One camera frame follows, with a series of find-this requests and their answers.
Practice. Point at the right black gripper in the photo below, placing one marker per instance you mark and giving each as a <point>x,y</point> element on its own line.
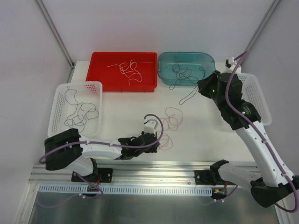
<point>206,84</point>

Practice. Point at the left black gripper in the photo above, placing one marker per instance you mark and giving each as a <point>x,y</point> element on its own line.
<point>150,142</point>

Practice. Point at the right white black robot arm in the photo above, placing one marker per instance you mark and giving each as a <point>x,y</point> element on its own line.
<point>276,180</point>

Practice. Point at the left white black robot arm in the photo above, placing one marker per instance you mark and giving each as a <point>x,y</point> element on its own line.
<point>69,150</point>

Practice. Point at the teal translucent plastic tub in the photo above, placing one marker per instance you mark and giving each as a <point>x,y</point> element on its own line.
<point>184,68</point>

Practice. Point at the right white perforated basket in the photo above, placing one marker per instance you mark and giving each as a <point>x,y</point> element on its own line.
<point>252,92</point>

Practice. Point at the white perforated basket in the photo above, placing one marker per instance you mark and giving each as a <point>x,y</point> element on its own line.
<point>79,106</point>
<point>252,92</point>

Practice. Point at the left white perforated basket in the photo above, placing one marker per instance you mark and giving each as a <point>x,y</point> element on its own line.
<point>79,106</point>

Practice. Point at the red plastic tray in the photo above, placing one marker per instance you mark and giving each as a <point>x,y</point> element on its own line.
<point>124,71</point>

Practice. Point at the aluminium mounting rail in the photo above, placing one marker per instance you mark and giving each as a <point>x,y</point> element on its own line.
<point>147,173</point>

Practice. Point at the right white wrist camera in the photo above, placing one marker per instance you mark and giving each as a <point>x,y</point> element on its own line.
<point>230,65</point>

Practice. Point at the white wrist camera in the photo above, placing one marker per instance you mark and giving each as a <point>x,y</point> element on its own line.
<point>230,65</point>
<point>150,125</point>

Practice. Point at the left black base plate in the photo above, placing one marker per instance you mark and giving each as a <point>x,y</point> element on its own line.
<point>104,175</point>

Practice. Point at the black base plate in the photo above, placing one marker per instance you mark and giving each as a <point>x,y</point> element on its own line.
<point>104,175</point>
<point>207,177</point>

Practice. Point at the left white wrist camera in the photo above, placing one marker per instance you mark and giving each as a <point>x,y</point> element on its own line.
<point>150,125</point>

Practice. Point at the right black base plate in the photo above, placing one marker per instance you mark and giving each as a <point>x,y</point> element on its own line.
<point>207,177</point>

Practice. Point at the white slotted cable duct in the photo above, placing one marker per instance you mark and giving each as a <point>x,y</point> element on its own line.
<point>125,189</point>

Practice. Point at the right aluminium frame post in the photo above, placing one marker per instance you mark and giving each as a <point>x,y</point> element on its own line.
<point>263,23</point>

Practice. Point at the aluminium frame post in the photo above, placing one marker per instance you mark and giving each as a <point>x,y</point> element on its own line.
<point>45,14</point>
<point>263,23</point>

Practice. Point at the left aluminium frame post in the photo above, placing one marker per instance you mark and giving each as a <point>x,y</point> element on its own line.
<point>45,14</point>

